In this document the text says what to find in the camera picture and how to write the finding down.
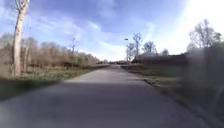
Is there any street lamp pole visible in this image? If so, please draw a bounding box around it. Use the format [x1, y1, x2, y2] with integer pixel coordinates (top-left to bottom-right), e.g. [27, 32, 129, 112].
[123, 37, 130, 63]

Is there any bare tree trunk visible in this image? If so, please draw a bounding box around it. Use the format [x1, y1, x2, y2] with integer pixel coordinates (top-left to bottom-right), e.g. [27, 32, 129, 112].
[10, 0, 32, 78]

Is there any group of bare trees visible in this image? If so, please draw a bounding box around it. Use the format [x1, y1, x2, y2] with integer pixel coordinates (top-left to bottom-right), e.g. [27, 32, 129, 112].
[124, 18, 224, 63]

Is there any grey asphalt path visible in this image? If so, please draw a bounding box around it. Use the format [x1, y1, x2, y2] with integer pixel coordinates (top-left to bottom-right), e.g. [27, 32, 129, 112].
[0, 64, 211, 128]

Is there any dark hedge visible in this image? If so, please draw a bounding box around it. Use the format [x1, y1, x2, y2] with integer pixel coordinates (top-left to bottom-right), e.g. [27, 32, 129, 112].
[133, 43, 224, 111]

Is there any row of bare bushes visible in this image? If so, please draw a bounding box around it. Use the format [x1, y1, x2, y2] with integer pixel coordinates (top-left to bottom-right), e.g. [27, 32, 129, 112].
[0, 32, 110, 70]

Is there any grass verge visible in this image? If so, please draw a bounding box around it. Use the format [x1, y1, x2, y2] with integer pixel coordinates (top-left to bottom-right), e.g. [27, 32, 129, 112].
[0, 63, 111, 101]

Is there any grass field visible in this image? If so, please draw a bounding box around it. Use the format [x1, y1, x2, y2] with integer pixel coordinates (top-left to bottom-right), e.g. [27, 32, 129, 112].
[120, 63, 224, 128]

